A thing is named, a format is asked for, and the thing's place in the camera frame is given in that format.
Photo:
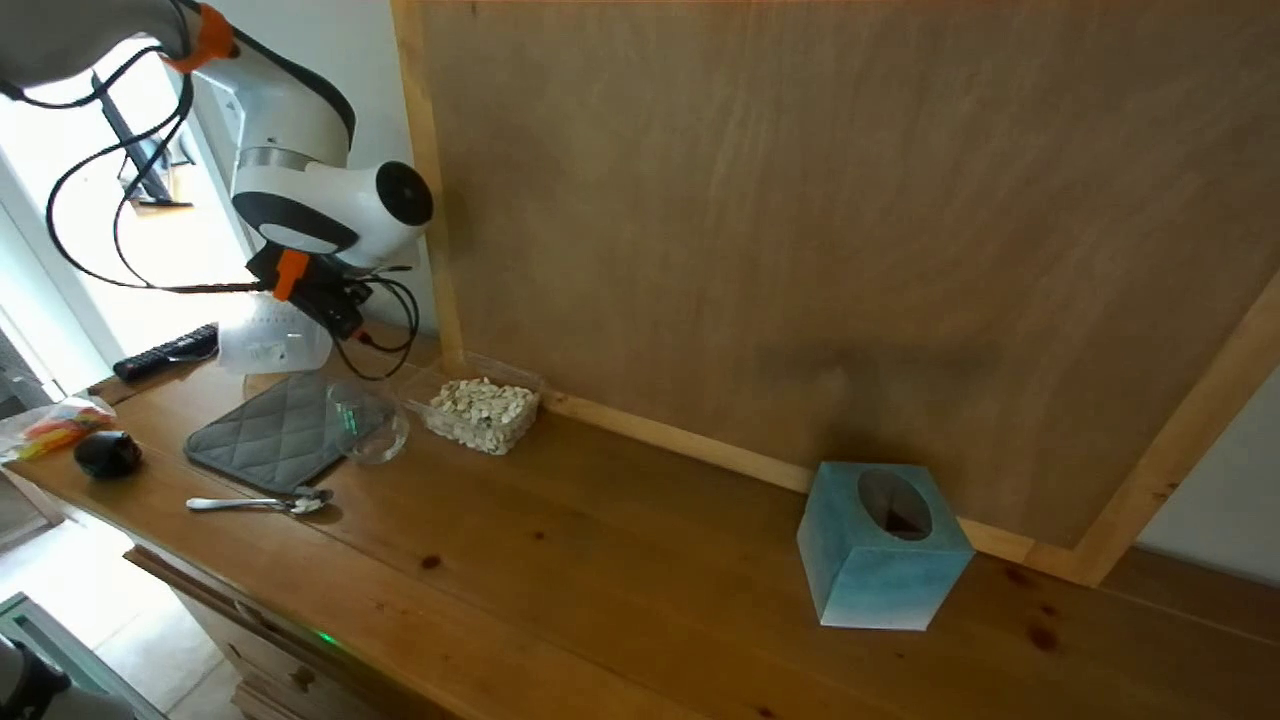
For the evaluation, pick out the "grey quilted potholder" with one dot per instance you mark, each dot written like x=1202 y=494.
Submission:
x=264 y=432

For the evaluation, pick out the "clear drinking glass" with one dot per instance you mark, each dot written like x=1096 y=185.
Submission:
x=371 y=425

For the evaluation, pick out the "clear container of white seeds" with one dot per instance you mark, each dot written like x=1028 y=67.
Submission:
x=483 y=408

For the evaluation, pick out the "wooden drawer front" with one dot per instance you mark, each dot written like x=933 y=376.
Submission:
x=264 y=652

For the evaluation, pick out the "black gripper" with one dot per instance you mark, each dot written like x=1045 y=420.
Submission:
x=320 y=289

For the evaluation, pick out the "clear plastic measuring jug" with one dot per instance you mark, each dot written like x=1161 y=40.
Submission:
x=273 y=344

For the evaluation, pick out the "metal spoon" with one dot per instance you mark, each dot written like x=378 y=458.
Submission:
x=244 y=507

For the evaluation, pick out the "black round computer mouse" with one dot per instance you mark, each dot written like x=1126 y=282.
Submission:
x=111 y=458

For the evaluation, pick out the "teal wooden box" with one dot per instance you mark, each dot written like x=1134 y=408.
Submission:
x=872 y=575

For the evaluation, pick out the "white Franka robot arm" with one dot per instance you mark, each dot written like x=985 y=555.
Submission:
x=314 y=185

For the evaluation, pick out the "black remote control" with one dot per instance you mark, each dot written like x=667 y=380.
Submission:
x=167 y=354

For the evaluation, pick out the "wooden backboard panel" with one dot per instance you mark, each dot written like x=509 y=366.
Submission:
x=826 y=226

